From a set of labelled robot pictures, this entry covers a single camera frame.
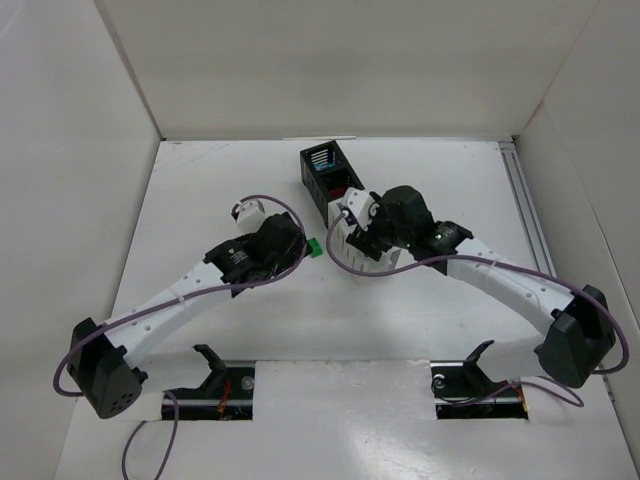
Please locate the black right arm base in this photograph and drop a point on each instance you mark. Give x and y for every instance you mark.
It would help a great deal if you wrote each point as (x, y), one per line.
(462, 391)

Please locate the aluminium rail right side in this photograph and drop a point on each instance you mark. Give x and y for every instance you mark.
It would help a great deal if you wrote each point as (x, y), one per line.
(526, 208)

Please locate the black slotted container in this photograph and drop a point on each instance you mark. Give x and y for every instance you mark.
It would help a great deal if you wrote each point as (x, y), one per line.
(327, 174)

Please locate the green 2x2 lego brick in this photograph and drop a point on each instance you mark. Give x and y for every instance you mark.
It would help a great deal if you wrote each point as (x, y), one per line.
(314, 248)

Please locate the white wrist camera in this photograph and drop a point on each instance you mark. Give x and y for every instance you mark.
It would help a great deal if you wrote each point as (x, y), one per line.
(362, 206)
(248, 215)

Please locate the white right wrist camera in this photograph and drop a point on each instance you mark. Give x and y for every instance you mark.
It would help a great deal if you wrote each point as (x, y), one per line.
(362, 206)

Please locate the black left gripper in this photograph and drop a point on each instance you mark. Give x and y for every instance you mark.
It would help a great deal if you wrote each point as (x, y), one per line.
(293, 245)

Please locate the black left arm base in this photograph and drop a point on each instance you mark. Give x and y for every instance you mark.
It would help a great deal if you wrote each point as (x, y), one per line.
(223, 392)

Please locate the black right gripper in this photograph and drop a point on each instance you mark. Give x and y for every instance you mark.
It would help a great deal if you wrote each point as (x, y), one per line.
(373, 241)

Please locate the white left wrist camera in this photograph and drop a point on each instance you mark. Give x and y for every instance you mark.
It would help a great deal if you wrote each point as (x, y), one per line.
(248, 215)

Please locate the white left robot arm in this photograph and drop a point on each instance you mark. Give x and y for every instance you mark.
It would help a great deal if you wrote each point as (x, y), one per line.
(111, 363)

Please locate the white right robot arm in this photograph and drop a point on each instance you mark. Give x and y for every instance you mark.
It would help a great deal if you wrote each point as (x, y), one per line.
(573, 334)

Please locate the white slotted container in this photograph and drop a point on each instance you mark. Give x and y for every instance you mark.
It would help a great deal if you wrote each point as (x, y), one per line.
(354, 258)

